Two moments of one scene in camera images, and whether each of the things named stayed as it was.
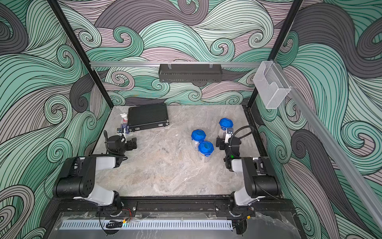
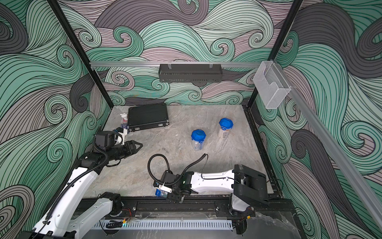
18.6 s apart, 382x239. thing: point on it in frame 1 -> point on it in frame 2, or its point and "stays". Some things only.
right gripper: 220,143 -> 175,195
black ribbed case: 147,117 stays
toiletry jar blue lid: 206,148 -> 160,193
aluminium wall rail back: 177,64 stays
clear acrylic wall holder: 270,84 stays
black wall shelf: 190,72 stays
